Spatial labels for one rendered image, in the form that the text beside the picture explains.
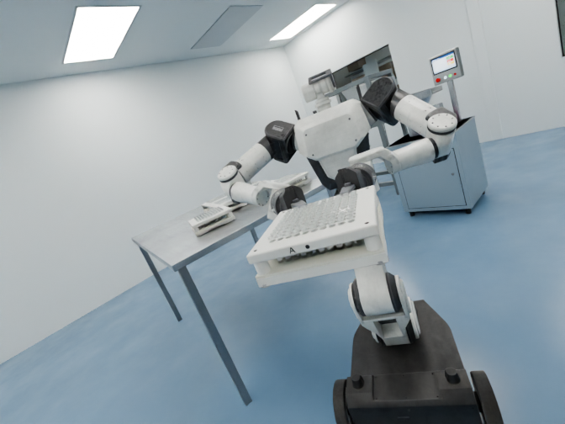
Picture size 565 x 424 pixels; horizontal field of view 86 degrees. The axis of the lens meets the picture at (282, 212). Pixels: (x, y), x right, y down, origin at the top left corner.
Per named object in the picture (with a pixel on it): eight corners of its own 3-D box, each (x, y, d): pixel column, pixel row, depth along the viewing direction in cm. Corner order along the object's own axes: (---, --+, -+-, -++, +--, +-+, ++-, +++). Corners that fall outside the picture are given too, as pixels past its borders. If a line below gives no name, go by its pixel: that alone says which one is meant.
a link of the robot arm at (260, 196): (284, 183, 94) (254, 178, 103) (279, 212, 95) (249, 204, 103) (297, 186, 99) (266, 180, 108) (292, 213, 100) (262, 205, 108)
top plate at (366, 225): (249, 265, 58) (245, 256, 57) (282, 219, 80) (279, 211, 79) (380, 235, 49) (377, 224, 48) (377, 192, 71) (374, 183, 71)
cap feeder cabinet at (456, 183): (404, 218, 315) (384, 147, 297) (425, 196, 349) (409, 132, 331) (473, 215, 267) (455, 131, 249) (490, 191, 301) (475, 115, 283)
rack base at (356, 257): (259, 288, 59) (254, 277, 58) (288, 235, 81) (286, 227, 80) (388, 262, 50) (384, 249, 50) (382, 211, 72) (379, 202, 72)
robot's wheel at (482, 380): (466, 363, 123) (475, 384, 105) (479, 362, 121) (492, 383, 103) (482, 416, 119) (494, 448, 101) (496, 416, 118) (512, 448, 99)
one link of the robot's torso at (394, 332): (373, 320, 150) (344, 274, 118) (416, 314, 143) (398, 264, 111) (378, 353, 140) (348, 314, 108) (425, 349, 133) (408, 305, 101)
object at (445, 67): (442, 127, 288) (427, 59, 273) (446, 124, 294) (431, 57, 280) (470, 119, 271) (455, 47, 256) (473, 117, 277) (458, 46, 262)
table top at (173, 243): (133, 241, 265) (130, 238, 264) (238, 192, 319) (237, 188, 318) (174, 272, 139) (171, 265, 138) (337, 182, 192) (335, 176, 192)
